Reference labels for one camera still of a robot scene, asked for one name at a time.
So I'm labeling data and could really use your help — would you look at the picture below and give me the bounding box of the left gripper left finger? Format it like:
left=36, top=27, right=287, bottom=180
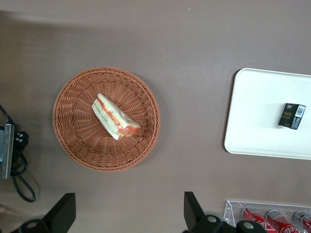
left=9, top=193, right=76, bottom=233

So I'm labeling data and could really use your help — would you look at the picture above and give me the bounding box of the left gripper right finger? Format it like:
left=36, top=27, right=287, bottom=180
left=183, top=191, right=238, bottom=233

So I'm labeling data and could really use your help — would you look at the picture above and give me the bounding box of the triangle sandwich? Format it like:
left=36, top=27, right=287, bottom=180
left=91, top=93, right=141, bottom=141

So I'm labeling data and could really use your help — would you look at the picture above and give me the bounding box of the round brown wicker basket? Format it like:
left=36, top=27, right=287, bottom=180
left=52, top=67, right=161, bottom=172

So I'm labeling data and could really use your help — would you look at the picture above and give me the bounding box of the cream rectangular tray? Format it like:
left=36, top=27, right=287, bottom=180
left=224, top=67, right=311, bottom=161

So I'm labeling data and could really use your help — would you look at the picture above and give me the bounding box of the clear acrylic bottle rack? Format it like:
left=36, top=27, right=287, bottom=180
left=224, top=200, right=311, bottom=233

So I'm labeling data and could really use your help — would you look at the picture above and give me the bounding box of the red cola bottle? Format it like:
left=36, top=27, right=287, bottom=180
left=264, top=209, right=296, bottom=233
left=293, top=210, right=311, bottom=231
left=241, top=205, right=273, bottom=233

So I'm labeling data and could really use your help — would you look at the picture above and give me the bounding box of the black metal countertop appliance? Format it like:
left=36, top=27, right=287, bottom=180
left=0, top=123, right=15, bottom=180

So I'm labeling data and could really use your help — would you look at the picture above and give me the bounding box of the small black printed box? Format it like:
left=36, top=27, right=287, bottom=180
left=278, top=102, right=306, bottom=130

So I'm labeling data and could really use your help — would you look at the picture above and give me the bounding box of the black appliance power cable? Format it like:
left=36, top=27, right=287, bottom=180
left=0, top=104, right=36, bottom=202

